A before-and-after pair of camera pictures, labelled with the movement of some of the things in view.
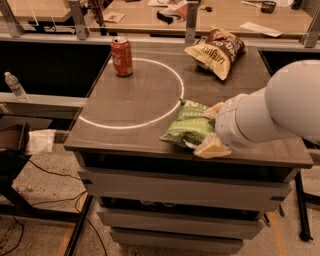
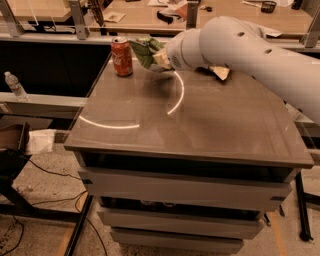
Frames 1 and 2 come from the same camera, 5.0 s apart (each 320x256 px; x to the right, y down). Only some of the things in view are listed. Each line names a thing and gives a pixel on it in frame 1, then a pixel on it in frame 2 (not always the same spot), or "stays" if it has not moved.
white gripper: x=227 y=125 -> x=173 y=53
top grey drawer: x=184 y=189 stays
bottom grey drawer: x=181 y=239 stays
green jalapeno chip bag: x=191 y=127 -> x=145 y=47
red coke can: x=122 y=56 stays
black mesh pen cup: x=268 y=7 stays
